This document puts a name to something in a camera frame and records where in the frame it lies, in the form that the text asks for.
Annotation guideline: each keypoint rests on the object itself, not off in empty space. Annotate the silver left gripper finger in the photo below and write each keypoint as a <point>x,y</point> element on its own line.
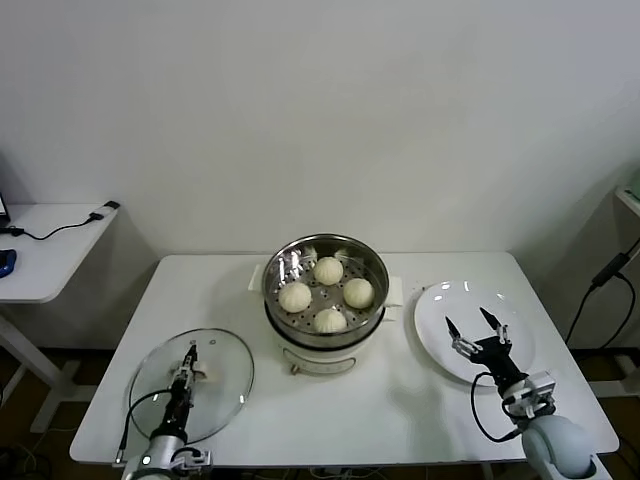
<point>186,372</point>

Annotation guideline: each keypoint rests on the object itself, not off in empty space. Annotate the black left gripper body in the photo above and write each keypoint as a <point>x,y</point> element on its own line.
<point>175,415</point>

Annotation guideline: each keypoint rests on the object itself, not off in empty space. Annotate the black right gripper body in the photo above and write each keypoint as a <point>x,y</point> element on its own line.
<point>500,360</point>

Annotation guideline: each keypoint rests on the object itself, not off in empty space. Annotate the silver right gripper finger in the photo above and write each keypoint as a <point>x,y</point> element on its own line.
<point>462,347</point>
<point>500,332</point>

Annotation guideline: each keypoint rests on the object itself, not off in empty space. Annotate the white steamed baozi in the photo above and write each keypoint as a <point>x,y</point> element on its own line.
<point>359,293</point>
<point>296,297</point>
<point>328,271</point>
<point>330,321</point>

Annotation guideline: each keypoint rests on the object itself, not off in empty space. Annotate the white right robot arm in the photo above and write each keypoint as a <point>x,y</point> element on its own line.
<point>555,445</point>

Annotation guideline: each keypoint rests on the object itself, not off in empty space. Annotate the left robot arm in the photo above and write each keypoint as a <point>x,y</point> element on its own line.
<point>160,450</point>

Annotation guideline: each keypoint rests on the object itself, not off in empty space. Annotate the stainless steel steamer basket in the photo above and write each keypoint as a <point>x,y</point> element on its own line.
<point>300,260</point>

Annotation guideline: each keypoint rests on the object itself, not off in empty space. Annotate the white round plate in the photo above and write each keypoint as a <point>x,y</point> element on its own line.
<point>435,320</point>

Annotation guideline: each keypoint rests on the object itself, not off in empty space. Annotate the white electric cooker base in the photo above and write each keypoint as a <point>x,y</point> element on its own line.
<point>320,357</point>

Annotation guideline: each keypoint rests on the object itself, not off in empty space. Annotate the blue computer mouse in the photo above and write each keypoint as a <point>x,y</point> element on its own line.
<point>7,262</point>

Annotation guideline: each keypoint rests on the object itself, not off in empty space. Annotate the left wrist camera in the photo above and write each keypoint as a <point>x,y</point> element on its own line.
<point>192,457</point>

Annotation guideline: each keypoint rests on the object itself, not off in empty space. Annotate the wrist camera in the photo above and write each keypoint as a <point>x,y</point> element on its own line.
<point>192,457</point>
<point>540,392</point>

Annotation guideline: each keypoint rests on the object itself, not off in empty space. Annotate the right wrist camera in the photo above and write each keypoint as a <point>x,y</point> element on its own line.
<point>540,392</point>

